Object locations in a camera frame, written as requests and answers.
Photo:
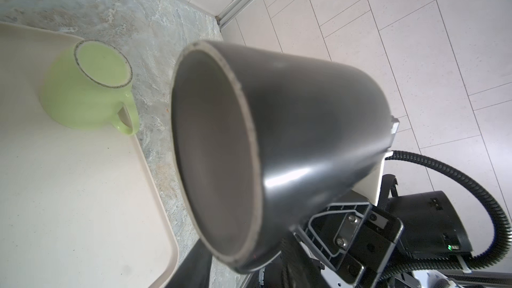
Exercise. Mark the beige plastic tray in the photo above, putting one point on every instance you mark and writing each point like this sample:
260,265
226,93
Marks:
78,208

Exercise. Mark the light green mug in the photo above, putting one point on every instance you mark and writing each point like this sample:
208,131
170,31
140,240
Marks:
88,86

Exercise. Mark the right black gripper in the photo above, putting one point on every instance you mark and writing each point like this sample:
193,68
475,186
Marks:
354,240

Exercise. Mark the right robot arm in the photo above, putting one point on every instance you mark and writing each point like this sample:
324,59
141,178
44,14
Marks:
433,236

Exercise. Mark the black mug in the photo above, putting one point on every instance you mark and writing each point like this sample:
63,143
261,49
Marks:
263,140

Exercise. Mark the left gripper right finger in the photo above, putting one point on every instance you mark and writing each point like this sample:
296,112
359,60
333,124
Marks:
298,269

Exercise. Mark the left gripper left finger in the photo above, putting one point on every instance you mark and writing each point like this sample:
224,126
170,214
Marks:
194,271

